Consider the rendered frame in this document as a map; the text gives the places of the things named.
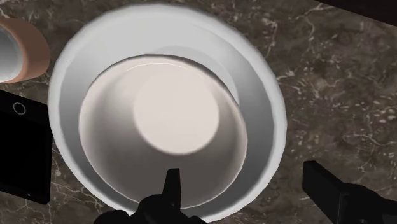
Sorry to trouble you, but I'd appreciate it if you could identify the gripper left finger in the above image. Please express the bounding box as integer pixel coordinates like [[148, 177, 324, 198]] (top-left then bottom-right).
[[94, 168, 207, 224]]

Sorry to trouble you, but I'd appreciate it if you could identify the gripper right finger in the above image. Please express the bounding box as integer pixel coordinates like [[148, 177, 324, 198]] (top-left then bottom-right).
[[302, 160, 397, 224]]

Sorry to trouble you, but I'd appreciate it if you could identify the small cream bowl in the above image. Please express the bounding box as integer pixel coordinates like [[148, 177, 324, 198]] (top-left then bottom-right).
[[78, 54, 248, 209]]

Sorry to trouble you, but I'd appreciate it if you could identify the large white bowl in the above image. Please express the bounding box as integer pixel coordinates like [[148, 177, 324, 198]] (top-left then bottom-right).
[[47, 3, 288, 223]]

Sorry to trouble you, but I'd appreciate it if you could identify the black tablet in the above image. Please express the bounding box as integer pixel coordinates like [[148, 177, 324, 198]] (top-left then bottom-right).
[[0, 90, 54, 206]]

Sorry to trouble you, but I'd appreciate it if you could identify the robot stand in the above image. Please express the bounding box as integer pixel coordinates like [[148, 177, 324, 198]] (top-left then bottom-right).
[[314, 0, 397, 27]]

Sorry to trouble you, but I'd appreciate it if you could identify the brown cup with white inside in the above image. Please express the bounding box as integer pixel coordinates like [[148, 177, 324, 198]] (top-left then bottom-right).
[[0, 17, 51, 85]]

